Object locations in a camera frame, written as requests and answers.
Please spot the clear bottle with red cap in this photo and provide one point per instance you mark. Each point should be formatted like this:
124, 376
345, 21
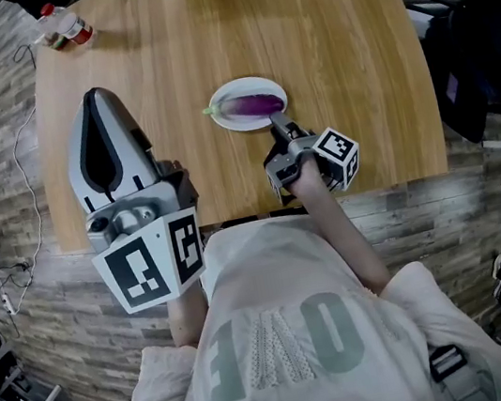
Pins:
51, 25

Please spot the person's left forearm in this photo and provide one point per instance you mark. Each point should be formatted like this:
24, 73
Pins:
189, 314

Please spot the jar with white lid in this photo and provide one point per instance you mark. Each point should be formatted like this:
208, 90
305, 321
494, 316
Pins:
76, 28

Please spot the black jacket on chair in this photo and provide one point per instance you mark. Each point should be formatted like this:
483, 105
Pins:
483, 56

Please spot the white oval plate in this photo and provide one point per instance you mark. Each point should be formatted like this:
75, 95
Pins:
241, 88

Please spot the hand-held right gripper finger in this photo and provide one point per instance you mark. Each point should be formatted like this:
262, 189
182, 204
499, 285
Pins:
288, 129

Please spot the white power strip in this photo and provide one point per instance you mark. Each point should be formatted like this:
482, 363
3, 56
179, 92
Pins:
8, 304

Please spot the wooden table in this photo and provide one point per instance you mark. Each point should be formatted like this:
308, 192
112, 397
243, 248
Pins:
215, 43

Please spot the person's white shirt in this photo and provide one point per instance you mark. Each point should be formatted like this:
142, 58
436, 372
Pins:
293, 283

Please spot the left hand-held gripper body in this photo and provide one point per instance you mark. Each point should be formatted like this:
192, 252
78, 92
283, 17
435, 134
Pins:
147, 264

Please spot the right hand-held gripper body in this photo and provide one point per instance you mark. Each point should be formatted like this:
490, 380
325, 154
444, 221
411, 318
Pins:
337, 151

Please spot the person's right forearm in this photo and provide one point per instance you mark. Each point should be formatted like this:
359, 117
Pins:
336, 228

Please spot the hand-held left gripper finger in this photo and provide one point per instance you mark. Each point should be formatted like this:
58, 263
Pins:
131, 143
77, 171

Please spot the purple eggplant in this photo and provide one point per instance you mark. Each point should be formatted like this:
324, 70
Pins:
253, 105

